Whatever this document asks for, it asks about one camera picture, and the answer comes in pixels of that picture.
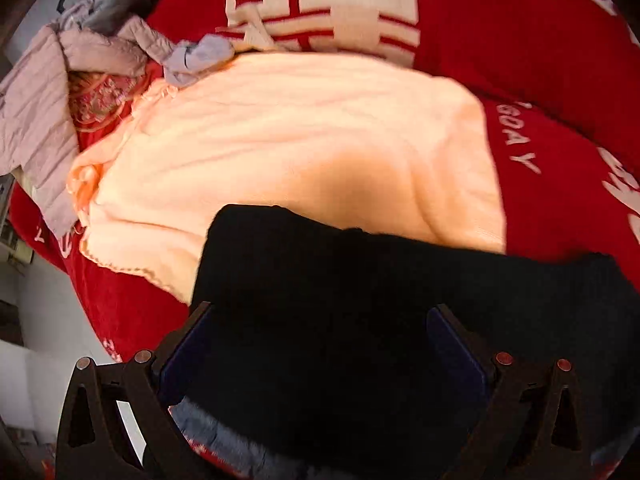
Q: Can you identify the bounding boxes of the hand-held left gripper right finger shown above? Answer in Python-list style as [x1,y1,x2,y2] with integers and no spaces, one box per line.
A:
[425,304,596,480]

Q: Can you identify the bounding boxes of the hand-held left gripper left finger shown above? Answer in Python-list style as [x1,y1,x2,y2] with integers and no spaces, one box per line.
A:
[55,301,221,480]

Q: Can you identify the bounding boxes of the black pants with grey lining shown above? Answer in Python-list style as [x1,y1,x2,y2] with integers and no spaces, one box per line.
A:
[145,204,640,480]

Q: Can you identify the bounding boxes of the red printed sofa cover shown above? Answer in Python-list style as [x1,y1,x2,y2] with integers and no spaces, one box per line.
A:
[10,97,640,480]
[120,0,640,156]

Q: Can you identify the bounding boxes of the cream fleece blanket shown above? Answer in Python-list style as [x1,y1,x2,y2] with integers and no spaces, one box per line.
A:
[67,52,506,306]

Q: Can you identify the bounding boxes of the red patterned cushion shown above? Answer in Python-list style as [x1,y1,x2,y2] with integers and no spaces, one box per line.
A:
[67,62,166,151]

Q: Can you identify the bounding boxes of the pink quilted jacket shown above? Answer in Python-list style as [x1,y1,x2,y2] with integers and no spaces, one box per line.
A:
[0,15,176,236]

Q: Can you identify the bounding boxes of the blue-grey cloth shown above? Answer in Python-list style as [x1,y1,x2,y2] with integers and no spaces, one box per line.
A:
[162,35,236,86]

